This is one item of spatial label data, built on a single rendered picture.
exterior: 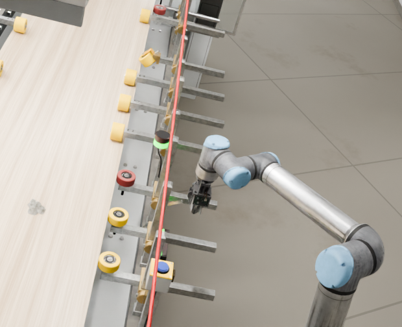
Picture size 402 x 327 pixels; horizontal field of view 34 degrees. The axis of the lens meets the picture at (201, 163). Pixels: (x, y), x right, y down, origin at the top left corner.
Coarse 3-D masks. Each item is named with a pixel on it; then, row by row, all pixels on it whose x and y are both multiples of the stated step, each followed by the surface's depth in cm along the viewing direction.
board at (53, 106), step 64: (128, 0) 419; (64, 64) 339; (128, 64) 355; (0, 128) 285; (64, 128) 296; (0, 192) 254; (64, 192) 263; (0, 256) 229; (64, 256) 237; (0, 320) 209; (64, 320) 215
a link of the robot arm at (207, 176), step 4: (196, 168) 247; (200, 168) 245; (196, 172) 247; (200, 172) 245; (204, 172) 244; (200, 176) 246; (204, 176) 245; (208, 176) 245; (212, 176) 245; (216, 176) 246; (208, 180) 246; (212, 180) 247
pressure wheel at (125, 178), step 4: (120, 172) 281; (124, 172) 282; (128, 172) 282; (132, 172) 283; (120, 176) 278; (124, 176) 280; (128, 176) 280; (132, 176) 281; (116, 180) 281; (120, 180) 278; (124, 180) 277; (128, 180) 278; (132, 180) 279; (120, 184) 279; (124, 184) 278; (128, 184) 279; (132, 184) 281
